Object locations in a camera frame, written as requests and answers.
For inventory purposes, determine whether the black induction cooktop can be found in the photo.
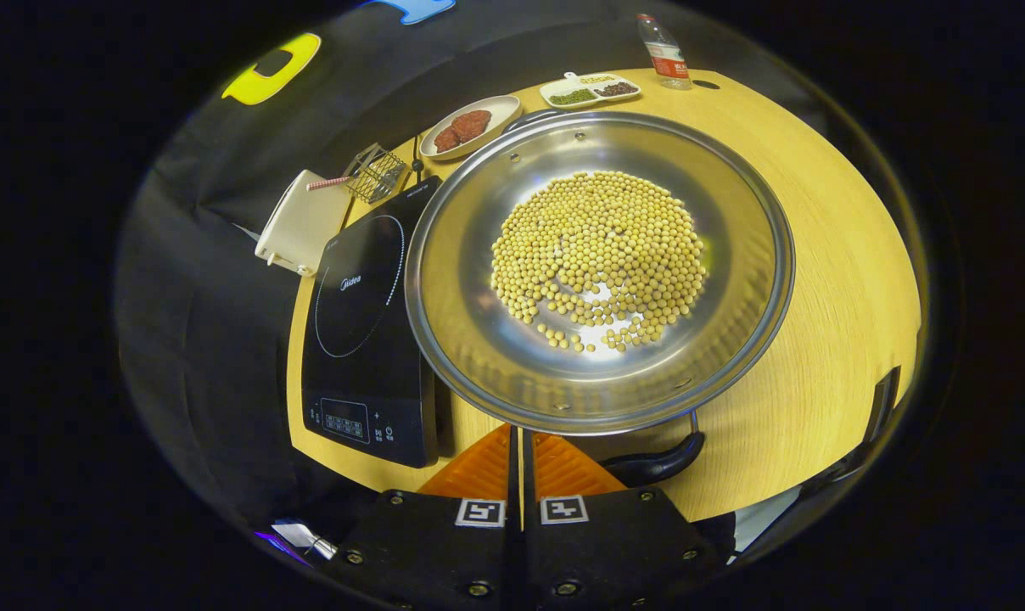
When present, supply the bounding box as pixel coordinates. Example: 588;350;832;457
300;176;454;469

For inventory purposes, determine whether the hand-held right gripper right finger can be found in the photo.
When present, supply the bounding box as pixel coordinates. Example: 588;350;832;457
523;429;721;611

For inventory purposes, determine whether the white oval plate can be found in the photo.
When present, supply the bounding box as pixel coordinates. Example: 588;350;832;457
419;95;524;162

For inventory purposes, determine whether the clear plastic water bottle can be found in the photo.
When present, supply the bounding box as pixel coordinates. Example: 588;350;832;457
636;14;693;91

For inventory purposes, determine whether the white kitchen scale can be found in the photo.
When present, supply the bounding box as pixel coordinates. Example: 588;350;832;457
255;170;352;277

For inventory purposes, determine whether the stainless steel pot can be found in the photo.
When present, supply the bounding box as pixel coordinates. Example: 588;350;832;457
404;109;795;489

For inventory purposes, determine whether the white divided dish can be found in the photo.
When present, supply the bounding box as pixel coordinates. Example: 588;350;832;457
540;72;642;109

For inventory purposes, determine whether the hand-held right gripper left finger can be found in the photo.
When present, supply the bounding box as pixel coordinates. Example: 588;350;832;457
334;424;520;611

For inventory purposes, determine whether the pile of yellow soybeans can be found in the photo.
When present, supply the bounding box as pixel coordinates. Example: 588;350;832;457
490;171;707;353

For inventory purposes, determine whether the wire mesh basket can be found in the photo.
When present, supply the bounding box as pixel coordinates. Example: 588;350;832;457
343;143;407;205

